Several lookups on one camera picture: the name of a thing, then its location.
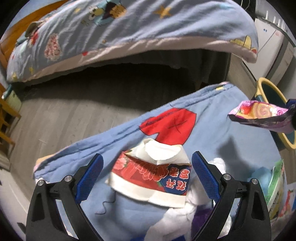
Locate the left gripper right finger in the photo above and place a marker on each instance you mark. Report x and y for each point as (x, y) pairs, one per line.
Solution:
(252, 218)

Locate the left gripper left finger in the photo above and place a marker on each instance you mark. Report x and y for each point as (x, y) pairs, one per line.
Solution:
(43, 219)

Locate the pink snack wrapper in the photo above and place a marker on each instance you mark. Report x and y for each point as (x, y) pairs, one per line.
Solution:
(260, 114)

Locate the teal yellow-rimmed trash bin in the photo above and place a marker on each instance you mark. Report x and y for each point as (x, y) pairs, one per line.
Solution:
(268, 92)

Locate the green snack packet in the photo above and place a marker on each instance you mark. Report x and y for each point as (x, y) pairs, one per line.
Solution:
(275, 190)

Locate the purple spray bottle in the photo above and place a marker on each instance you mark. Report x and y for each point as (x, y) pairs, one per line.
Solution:
(203, 219)

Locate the strawberry picture card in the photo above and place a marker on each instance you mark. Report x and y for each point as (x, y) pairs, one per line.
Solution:
(286, 203)

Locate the white cabinet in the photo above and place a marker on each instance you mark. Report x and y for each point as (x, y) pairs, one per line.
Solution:
(275, 52)

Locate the white crumpled tissue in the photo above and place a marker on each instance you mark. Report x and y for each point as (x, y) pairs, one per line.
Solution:
(177, 221)

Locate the red white paper cup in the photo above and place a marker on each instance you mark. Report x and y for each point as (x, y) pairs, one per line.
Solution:
(152, 172)

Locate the blue cartoon blanket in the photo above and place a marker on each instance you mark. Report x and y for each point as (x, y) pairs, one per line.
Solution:
(198, 122)

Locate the wooden side table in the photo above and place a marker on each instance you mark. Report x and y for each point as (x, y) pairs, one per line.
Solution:
(8, 114)

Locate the white green bucket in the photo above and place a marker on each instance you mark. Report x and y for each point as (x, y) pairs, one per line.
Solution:
(11, 98)

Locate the wooden headboard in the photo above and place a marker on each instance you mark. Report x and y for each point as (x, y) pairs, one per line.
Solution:
(9, 38)

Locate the bed with cartoon duvet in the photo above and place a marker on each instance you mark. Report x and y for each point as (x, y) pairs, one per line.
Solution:
(80, 33)

